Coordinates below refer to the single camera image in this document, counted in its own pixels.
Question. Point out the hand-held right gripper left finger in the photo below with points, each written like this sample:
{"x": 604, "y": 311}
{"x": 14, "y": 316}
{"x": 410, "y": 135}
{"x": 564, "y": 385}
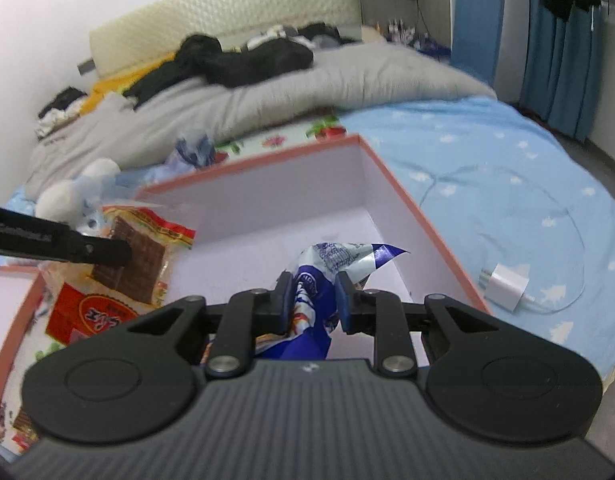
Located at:
{"x": 285, "y": 305}

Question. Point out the grey duvet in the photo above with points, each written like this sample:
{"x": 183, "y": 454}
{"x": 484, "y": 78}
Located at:
{"x": 337, "y": 85}

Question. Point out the shallow pink box lid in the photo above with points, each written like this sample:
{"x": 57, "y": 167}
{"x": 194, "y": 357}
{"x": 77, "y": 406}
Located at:
{"x": 7, "y": 320}

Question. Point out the grey wall plate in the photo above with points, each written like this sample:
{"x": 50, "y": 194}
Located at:
{"x": 87, "y": 66}

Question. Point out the black clothing pile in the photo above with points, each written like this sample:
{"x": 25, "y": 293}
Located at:
{"x": 247, "y": 65}

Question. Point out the cluttered side table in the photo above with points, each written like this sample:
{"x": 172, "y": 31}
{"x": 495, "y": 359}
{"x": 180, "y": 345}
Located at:
{"x": 402, "y": 35}

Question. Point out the blue curtain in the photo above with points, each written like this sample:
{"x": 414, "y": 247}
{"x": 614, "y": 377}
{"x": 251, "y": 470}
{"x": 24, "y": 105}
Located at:
{"x": 557, "y": 75}

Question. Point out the white blue plush toy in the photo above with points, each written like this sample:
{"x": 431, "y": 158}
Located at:
{"x": 62, "y": 200}

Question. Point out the white charger plug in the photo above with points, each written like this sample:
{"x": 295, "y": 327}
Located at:
{"x": 505, "y": 285}

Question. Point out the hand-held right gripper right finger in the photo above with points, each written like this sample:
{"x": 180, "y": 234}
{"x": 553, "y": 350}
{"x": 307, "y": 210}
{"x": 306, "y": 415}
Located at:
{"x": 343, "y": 305}

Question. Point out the blue chair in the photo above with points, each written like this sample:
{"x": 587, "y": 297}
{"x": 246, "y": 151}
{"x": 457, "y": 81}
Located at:
{"x": 477, "y": 30}

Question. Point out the black folded garment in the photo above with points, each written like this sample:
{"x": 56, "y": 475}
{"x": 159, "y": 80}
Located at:
{"x": 62, "y": 99}

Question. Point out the floral tomato print mat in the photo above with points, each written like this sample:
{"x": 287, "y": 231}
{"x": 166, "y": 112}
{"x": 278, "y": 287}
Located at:
{"x": 287, "y": 137}

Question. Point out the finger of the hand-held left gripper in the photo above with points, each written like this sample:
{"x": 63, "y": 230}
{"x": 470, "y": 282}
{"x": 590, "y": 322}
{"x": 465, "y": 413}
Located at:
{"x": 104, "y": 252}

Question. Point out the crumpled blue white plastic wrapper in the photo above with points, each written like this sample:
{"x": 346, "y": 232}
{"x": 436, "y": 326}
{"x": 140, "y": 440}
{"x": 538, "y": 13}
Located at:
{"x": 192, "y": 149}

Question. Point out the red label tofu snack packet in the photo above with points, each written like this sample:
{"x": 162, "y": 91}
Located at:
{"x": 142, "y": 255}

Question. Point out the deep pink box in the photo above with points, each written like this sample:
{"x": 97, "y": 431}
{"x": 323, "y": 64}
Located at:
{"x": 287, "y": 195}

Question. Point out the cream quilted headboard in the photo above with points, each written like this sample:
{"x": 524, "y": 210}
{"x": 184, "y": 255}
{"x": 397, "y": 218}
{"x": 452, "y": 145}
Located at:
{"x": 227, "y": 10}

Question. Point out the white folded garment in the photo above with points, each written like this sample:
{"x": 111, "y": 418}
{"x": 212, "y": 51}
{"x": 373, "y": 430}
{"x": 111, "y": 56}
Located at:
{"x": 54, "y": 121}

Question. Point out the blue white snack packet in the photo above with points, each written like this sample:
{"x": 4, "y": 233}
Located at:
{"x": 312, "y": 310}

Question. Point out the yellow pillow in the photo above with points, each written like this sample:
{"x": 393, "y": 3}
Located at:
{"x": 99, "y": 92}

